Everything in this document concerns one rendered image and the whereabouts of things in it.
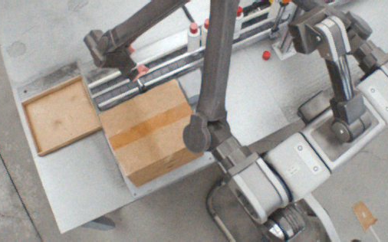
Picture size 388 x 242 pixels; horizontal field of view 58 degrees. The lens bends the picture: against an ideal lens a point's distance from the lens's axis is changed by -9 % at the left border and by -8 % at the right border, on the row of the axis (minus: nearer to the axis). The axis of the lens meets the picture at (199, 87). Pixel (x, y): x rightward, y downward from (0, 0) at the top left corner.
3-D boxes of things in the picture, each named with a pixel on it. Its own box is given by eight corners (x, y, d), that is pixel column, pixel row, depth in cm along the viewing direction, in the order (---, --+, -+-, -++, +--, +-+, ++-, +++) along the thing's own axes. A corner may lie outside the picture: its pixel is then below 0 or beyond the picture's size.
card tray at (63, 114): (82, 78, 167) (80, 74, 163) (102, 129, 158) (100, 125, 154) (23, 106, 161) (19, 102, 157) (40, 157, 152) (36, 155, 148)
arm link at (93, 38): (106, 43, 108) (129, 40, 115) (90, 16, 112) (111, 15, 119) (91, 70, 115) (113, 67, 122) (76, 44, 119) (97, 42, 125)
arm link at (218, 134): (225, 147, 88) (238, 141, 93) (200, 112, 92) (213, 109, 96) (203, 167, 94) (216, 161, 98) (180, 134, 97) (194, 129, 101)
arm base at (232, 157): (225, 184, 95) (230, 177, 84) (208, 159, 97) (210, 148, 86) (253, 166, 97) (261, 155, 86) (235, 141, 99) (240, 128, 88)
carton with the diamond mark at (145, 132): (177, 105, 161) (174, 78, 136) (204, 155, 152) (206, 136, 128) (112, 135, 155) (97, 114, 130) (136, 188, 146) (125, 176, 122)
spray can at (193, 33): (195, 44, 169) (196, 18, 150) (201, 53, 167) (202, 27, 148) (185, 48, 168) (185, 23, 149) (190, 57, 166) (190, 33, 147)
